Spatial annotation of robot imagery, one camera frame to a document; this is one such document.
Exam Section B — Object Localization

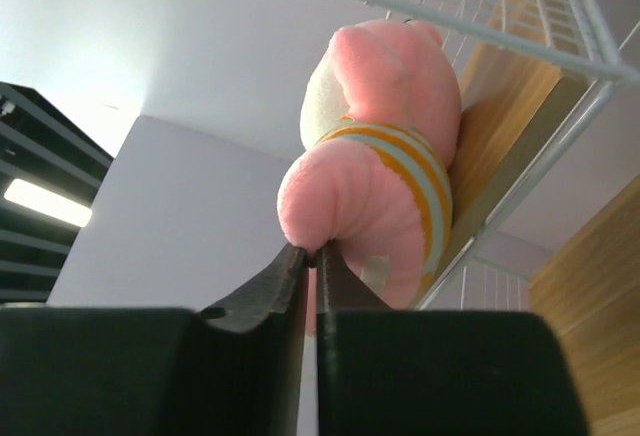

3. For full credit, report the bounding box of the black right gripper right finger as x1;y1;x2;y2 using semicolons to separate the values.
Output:
316;241;390;314

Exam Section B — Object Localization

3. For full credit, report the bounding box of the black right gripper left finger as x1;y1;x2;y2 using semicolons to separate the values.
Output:
199;244;306;334

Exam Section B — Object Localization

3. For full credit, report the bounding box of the pink striped plush pig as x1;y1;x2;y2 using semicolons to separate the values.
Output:
277;19;462;309

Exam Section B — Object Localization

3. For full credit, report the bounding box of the white wire wooden shelf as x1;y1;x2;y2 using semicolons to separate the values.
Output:
358;0;639;435

